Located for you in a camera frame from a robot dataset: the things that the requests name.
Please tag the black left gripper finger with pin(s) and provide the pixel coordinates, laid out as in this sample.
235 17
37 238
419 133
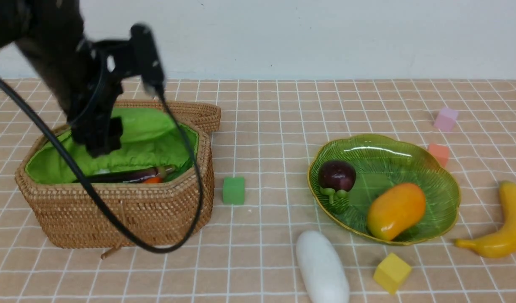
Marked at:
115 132

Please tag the yellow toy banana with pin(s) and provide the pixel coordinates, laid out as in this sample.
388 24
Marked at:
502 242

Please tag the woven wicker basket green lining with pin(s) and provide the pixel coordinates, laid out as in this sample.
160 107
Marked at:
159 214

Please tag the orange toy carrot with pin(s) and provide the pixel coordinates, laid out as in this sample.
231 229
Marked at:
156 179

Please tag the pink foam cube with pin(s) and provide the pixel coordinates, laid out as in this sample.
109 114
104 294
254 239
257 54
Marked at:
446 119

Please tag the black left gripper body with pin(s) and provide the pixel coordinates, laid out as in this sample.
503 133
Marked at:
90 116

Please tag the green foam cube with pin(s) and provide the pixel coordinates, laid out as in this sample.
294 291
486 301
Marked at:
234 190

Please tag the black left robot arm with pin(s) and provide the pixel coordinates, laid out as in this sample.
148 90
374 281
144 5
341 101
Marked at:
50 35

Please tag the purple toy mangosteen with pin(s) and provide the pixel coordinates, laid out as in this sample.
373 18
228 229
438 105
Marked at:
336 178

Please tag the green glass leaf plate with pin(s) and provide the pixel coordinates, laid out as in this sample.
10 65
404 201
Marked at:
380 163

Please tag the orange foam cube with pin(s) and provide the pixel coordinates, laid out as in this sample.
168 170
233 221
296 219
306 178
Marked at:
440 152

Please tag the dark purple toy eggplant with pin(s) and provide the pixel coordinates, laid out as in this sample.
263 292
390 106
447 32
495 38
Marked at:
135 176

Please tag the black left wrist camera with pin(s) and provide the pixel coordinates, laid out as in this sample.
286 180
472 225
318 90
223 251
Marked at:
122 59

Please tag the white toy radish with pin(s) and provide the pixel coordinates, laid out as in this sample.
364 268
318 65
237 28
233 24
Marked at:
321 269

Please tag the yellow foam cube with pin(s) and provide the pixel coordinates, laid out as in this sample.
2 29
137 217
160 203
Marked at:
391 273

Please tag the orange yellow toy mango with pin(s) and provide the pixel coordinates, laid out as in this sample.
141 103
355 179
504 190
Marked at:
396 210

